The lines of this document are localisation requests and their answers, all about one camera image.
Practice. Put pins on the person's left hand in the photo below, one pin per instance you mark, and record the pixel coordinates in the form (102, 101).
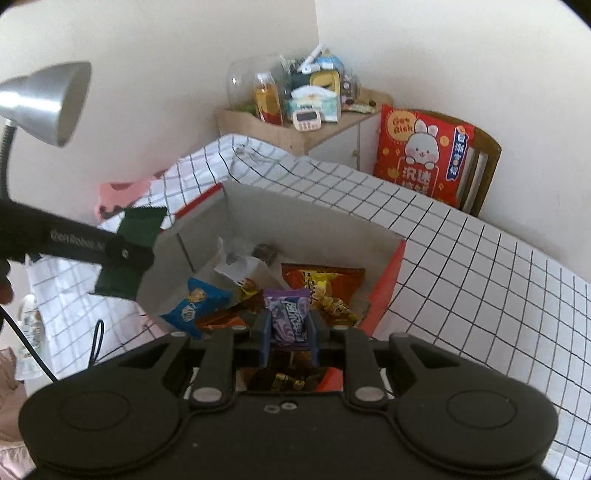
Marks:
(6, 289)

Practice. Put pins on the red white cardboard box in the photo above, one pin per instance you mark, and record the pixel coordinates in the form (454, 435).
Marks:
(301, 232)

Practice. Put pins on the red rabbit cushion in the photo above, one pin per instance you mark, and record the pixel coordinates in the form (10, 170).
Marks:
(423, 153)

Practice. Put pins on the white pink timer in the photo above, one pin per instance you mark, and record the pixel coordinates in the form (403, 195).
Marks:
(306, 120)

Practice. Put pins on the clear glass jar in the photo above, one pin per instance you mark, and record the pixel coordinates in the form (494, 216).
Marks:
(242, 77)

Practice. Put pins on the wooden side cabinet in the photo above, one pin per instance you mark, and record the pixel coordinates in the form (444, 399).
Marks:
(353, 141)

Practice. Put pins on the yellow tissue box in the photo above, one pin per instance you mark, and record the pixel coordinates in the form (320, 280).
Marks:
(328, 80)

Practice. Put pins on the brown wooden chair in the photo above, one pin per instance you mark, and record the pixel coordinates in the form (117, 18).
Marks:
(480, 165)

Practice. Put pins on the green snack packet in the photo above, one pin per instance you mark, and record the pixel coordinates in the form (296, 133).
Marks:
(130, 253)

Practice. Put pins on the orange chips bag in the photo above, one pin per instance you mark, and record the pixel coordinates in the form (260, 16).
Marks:
(331, 288)

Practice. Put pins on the blue snack bag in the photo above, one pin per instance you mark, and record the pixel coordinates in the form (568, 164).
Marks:
(201, 300)

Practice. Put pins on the purple candy packet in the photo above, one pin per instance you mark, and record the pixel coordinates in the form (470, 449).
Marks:
(289, 310)

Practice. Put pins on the tissue pack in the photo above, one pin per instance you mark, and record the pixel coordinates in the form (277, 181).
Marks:
(312, 97)

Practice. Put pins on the silver desk lamp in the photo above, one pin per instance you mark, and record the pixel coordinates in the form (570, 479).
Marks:
(46, 104)

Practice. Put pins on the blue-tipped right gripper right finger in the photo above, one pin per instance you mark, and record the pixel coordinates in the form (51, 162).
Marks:
(350, 351)

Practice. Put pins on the white crumpled wrapper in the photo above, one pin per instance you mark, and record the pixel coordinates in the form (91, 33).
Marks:
(247, 272)

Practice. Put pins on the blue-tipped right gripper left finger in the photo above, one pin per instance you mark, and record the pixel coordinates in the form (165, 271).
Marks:
(227, 351)

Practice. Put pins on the orange drink bottle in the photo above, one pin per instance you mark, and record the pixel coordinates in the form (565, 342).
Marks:
(267, 99)

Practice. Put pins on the white black checkered tablecloth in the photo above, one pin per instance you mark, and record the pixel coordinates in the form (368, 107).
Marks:
(464, 285)

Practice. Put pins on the pink cloth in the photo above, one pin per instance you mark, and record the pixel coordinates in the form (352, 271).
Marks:
(115, 197)

